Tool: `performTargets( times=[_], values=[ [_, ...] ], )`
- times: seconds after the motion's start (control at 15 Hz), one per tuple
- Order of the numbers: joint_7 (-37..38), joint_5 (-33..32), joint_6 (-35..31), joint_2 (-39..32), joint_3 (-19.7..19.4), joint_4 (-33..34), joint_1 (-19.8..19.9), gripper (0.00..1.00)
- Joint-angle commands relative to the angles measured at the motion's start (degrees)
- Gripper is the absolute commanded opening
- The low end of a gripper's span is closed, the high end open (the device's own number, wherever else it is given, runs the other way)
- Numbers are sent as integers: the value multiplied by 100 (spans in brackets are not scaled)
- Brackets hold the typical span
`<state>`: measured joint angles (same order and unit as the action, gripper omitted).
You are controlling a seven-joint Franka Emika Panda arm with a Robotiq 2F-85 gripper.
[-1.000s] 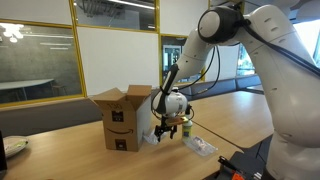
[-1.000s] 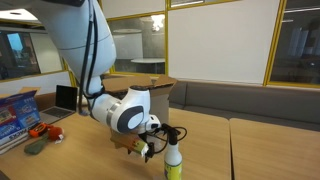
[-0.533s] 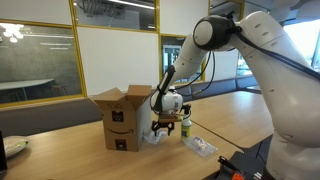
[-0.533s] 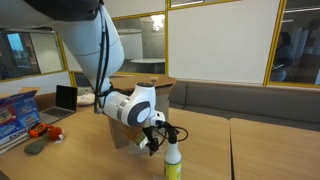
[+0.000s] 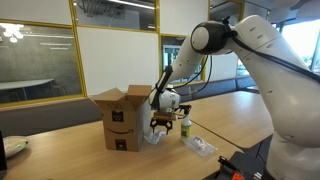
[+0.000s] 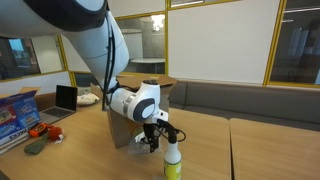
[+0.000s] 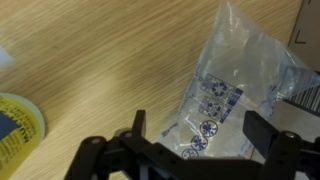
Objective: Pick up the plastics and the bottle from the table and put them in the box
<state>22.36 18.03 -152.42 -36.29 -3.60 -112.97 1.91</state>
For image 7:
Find white yellow-label spray bottle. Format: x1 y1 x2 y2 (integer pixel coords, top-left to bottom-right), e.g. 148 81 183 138
0 92 47 180

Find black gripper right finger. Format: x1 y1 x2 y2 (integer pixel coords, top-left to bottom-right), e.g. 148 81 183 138
242 110 320 180

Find open brown cardboard shipping box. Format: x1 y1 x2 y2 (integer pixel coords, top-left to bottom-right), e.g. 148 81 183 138
249 0 320 174

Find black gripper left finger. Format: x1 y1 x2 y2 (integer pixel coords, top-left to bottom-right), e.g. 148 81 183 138
63 109 158 180

